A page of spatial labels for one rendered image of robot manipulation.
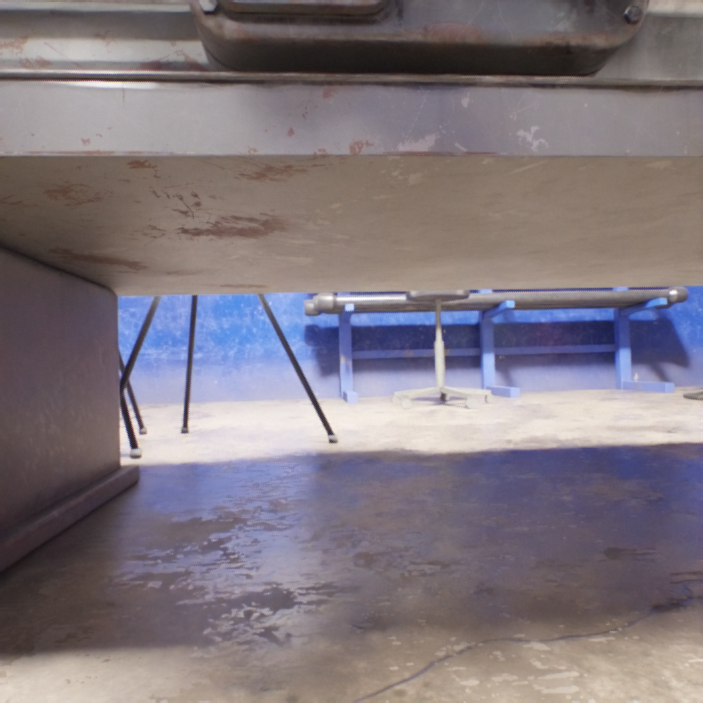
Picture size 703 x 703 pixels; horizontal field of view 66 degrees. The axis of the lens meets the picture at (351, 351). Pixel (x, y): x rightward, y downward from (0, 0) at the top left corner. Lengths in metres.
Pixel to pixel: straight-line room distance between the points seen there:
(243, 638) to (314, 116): 0.44
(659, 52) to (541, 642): 0.66
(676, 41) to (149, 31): 0.62
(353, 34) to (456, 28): 0.09
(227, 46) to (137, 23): 0.23
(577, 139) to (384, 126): 0.16
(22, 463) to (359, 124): 0.62
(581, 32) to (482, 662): 0.52
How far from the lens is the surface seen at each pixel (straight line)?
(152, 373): 3.98
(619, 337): 4.32
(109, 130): 0.50
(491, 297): 3.57
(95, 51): 0.74
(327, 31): 0.52
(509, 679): 0.47
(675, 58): 0.83
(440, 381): 2.95
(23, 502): 0.87
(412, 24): 0.53
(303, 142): 0.47
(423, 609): 0.56
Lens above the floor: 0.23
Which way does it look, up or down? 1 degrees up
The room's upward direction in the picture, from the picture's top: 2 degrees counter-clockwise
